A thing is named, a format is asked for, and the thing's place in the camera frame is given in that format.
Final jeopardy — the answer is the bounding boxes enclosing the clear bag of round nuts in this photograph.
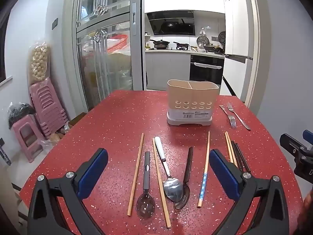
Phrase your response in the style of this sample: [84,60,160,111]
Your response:
[27,42,50,86]

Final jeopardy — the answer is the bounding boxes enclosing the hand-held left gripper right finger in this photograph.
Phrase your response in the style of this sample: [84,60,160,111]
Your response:
[209,148,290,235]

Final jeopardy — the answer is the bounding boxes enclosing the black built-in oven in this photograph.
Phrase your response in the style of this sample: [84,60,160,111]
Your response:
[189,54,224,86]

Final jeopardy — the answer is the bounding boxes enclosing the cardboard box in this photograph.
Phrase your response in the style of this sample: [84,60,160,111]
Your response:
[67,112,87,129]

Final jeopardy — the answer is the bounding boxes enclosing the dark brown spoon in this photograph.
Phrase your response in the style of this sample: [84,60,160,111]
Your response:
[173,147,193,210]

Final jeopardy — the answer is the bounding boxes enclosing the dark brown chopstick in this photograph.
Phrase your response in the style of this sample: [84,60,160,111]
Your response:
[231,141,245,173]

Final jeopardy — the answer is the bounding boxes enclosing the single pink plastic stool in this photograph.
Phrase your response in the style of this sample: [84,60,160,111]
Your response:
[12,115,44,163]

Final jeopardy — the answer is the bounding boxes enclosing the blue patterned wooden chopstick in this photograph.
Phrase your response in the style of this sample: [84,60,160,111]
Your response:
[197,131,211,209]

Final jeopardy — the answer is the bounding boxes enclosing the red plastic basket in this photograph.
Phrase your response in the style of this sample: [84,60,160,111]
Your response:
[107,35,130,53]

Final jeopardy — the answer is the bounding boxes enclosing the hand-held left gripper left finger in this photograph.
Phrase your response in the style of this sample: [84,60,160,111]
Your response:
[27,147,109,235]

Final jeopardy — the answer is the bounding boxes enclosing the ornate handle steel fork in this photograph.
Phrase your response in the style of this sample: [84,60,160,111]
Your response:
[219,105,237,129]

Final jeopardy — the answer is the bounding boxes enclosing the wok with food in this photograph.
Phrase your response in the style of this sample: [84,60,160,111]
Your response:
[203,44,224,53]

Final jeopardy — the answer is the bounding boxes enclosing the pair of dark chopsticks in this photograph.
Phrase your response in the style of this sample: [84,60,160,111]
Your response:
[235,143,251,173]

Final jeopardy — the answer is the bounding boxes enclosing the plain steel fork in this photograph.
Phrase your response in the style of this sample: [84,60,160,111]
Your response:
[227,102,251,130]

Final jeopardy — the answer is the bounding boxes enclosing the black plastic bag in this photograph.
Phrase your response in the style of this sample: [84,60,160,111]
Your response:
[7,102,37,130]

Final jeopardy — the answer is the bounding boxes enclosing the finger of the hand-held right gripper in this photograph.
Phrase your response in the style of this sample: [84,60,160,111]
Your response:
[279,133,307,161]
[302,130,313,150]

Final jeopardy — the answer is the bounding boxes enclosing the grey kitchen cabinet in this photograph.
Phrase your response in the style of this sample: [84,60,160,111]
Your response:
[145,50,191,91]

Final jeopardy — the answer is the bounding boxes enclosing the black handle clear spoon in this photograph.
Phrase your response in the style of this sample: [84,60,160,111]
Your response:
[136,151,156,218]

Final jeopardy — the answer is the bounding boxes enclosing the glass sliding door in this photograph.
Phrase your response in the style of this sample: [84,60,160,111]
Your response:
[73,0,144,112]

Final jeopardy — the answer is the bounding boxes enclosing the black range hood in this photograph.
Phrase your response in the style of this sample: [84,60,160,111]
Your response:
[146,10,195,36]

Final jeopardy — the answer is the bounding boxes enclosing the beige cutlery holder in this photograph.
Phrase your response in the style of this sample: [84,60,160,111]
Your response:
[167,79,220,126]

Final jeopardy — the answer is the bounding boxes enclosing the white refrigerator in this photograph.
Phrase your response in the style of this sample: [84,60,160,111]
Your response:
[221,0,255,103]

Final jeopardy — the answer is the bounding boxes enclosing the white handle steel spoon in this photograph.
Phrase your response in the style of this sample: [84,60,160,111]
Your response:
[154,136,184,202]

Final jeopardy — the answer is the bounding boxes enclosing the plain wooden chopstick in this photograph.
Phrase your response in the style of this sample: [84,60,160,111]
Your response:
[127,133,145,217]
[152,138,172,228]

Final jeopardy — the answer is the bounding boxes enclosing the black wok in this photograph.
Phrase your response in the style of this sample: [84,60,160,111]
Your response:
[149,39,171,50]

